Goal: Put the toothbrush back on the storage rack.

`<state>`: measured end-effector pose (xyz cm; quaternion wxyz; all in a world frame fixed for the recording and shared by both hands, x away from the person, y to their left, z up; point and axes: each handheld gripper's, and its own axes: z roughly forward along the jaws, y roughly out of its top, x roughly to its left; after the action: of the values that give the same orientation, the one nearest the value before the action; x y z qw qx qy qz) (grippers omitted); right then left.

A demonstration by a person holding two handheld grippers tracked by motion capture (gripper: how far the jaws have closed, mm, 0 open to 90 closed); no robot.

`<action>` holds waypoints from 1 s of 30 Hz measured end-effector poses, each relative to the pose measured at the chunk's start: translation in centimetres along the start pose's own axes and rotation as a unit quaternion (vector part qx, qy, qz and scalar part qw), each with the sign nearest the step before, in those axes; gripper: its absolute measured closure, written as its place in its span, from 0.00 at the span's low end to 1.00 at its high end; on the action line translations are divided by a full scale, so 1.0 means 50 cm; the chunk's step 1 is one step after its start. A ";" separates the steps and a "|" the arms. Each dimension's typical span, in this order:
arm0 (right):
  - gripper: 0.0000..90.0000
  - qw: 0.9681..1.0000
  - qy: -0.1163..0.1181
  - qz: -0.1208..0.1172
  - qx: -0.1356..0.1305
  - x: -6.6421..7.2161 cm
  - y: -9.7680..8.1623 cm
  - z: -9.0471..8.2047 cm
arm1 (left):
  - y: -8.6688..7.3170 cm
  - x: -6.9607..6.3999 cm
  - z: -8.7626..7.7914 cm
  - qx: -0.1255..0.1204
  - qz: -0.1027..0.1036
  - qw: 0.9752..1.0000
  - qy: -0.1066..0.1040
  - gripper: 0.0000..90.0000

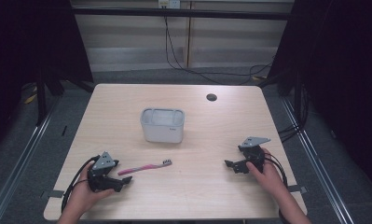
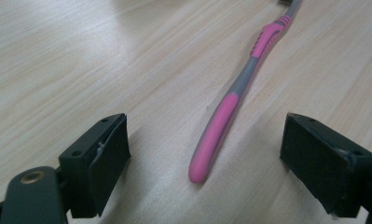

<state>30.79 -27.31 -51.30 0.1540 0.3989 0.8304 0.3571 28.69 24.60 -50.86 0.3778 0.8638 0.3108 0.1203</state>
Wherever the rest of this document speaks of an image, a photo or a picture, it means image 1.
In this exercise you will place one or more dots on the metal floor rail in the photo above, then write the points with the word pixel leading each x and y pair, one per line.
pixel 16 168
pixel 317 168

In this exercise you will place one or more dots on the grey tape strip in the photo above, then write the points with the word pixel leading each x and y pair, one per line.
pixel 51 194
pixel 298 188

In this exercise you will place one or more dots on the pink toothbrush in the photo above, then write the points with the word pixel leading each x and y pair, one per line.
pixel 143 168

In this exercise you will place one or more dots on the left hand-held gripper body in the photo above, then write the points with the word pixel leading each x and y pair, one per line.
pixel 99 182

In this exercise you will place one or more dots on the round black table grommet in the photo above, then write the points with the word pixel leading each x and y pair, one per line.
pixel 211 97

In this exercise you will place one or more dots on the person's left hand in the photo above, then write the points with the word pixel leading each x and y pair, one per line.
pixel 81 196

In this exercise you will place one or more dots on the white wall power outlet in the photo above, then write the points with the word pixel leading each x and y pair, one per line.
pixel 169 3

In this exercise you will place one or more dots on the yellow floor object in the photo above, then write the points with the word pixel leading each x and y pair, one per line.
pixel 30 98

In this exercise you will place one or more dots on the grey plastic holder box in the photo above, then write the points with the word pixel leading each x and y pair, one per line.
pixel 162 129

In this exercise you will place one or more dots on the black horizontal frame bar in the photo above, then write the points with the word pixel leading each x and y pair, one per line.
pixel 180 13

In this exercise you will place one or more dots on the black curtain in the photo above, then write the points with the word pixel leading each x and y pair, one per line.
pixel 339 77
pixel 28 46

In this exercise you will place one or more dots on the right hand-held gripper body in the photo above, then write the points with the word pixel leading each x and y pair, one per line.
pixel 253 154

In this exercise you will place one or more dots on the black metal stand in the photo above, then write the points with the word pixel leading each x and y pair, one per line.
pixel 41 99

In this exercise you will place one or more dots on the person's right hand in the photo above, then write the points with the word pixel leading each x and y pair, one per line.
pixel 269 177

